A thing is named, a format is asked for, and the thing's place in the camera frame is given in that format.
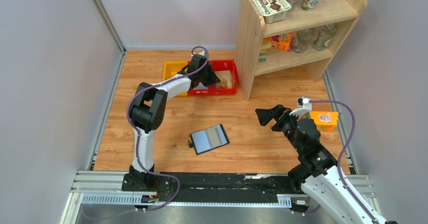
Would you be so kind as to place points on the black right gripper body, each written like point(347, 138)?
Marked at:
point(286, 123)

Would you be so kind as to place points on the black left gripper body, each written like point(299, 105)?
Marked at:
point(203, 75)

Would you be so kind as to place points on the gold striped credit card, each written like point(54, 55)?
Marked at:
point(223, 79)

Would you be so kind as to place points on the black leather card holder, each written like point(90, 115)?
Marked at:
point(208, 139)

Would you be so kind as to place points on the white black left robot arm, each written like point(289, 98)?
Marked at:
point(146, 110)

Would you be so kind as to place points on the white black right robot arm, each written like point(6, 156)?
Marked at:
point(319, 174)

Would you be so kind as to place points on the beige cards stack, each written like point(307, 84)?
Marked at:
point(229, 82)

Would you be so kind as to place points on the middle red plastic bin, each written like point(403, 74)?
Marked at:
point(199, 90)

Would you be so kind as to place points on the red plastic bin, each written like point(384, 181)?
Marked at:
point(199, 90)
point(226, 71)

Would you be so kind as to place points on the right red plastic bin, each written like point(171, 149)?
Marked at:
point(226, 71)

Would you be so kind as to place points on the yellow plastic bin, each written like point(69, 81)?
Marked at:
point(170, 71)

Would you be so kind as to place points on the yellow green juice carton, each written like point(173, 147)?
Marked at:
point(325, 120)

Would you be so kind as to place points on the stacked colourful sponges pack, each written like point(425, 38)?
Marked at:
point(266, 44)

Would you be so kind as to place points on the red orange cookie box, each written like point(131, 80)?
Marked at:
point(282, 41)

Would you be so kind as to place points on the clear glass bottle left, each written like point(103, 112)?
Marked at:
point(301, 40)

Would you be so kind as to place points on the clear glass bottle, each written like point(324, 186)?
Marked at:
point(324, 37)
point(301, 40)

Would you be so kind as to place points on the wooden shelf unit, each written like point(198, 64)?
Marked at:
point(252, 29)

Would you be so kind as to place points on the clear glass bottle right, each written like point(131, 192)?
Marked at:
point(324, 37)

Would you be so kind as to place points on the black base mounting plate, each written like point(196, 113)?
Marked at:
point(224, 188)

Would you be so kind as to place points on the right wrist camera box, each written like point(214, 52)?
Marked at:
point(303, 106)

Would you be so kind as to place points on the aluminium frame rail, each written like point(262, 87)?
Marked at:
point(92, 60)

